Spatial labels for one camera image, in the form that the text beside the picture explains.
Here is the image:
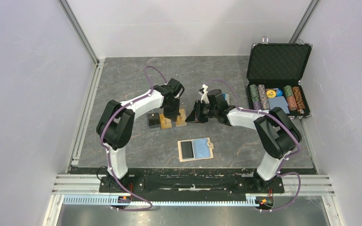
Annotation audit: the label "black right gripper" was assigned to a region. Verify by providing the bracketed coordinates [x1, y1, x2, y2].
[186, 100, 218, 124]

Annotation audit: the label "cream leather card holder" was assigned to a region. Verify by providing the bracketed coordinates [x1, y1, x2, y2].
[177, 137, 214, 162]

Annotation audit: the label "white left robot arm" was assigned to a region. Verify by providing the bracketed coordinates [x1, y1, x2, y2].
[96, 79, 185, 192]

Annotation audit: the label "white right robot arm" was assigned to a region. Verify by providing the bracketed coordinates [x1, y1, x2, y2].
[185, 88, 302, 192]

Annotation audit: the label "gold credit card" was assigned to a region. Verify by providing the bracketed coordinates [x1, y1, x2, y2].
[175, 109, 187, 127]
[159, 114, 173, 129]

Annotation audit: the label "clear acrylic card stand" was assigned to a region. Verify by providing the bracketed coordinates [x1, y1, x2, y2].
[147, 108, 187, 129]

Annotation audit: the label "black credit card stack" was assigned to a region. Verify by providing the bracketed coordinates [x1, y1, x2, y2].
[147, 113, 161, 129]

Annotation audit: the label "blue playing card deck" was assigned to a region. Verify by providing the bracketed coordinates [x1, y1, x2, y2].
[268, 96, 290, 114]

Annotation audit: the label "green blue grey block stack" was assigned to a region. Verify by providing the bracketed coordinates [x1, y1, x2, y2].
[223, 94, 230, 105]

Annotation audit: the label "yellow dealer chip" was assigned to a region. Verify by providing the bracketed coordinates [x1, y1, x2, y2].
[266, 89, 277, 98]

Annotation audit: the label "black poker chip case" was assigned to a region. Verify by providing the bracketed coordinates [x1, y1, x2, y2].
[245, 43, 313, 119]

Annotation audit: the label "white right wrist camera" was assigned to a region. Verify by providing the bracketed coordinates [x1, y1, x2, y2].
[199, 84, 209, 104]

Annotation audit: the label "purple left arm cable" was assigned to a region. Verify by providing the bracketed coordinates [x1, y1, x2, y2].
[99, 66, 168, 212]

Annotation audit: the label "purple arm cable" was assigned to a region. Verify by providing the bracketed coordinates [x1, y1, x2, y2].
[99, 66, 168, 212]
[204, 79, 302, 212]

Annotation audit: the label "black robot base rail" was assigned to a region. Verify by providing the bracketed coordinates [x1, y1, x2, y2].
[97, 168, 285, 202]

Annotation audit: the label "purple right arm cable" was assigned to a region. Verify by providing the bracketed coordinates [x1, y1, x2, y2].
[204, 79, 302, 212]

